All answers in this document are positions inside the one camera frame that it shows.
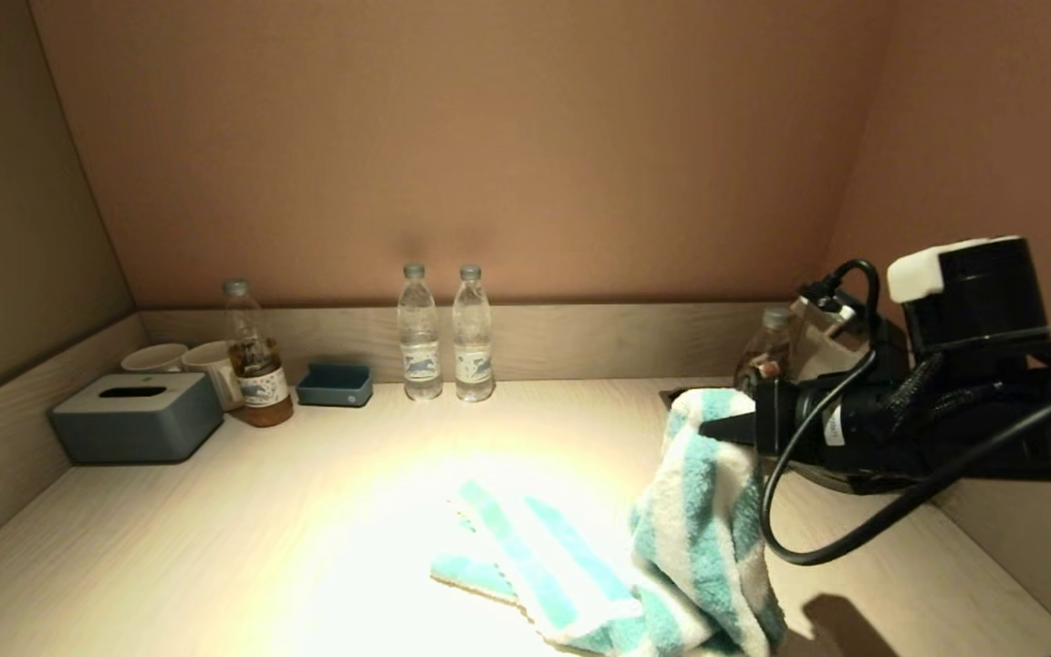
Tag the clear water bottle blue label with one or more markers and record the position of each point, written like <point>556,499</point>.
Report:
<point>473,347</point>
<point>419,347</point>

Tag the dark liquid bottle white label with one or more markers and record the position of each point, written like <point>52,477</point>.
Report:
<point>767,351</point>

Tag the small blue tray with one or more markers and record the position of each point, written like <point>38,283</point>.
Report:
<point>334,392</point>

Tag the amber tea bottle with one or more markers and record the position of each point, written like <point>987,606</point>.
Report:
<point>261,392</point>

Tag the white ceramic cup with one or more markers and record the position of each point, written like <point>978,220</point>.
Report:
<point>153,358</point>
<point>211,365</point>

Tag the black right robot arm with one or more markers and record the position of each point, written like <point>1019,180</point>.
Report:
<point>1036,420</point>

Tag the teal white striped towel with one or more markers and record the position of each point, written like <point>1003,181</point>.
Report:
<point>699,529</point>

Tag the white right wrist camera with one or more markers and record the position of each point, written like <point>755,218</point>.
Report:
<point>972,292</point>

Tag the grey kettle base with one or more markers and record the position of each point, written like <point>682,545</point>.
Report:
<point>817,479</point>

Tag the black recessed power socket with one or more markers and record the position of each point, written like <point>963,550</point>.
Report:
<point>669,398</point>

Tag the grey-blue tissue box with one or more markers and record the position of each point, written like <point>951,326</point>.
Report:
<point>133,424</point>

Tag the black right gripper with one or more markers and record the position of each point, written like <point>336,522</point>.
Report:
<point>854,429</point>

